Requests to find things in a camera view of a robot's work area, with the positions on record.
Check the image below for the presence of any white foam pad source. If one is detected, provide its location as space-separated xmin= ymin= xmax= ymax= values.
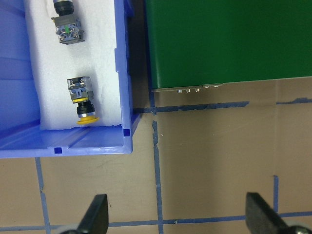
xmin=24 ymin=0 xmax=121 ymax=130

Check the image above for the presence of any yellow mushroom push button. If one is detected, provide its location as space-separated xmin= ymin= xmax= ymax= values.
xmin=67 ymin=76 xmax=99 ymax=125

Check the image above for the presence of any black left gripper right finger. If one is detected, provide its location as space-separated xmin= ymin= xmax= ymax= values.
xmin=245 ymin=192 xmax=312 ymax=234

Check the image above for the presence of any blue plastic source bin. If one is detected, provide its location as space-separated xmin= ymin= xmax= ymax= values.
xmin=0 ymin=0 xmax=140 ymax=158

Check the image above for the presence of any green conveyor belt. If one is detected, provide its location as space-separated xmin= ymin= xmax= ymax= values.
xmin=145 ymin=0 xmax=312 ymax=91

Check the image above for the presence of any red mushroom push button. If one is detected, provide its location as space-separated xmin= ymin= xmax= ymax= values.
xmin=51 ymin=0 xmax=85 ymax=45

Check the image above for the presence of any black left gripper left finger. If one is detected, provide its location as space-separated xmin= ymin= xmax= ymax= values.
xmin=77 ymin=194 xmax=109 ymax=234

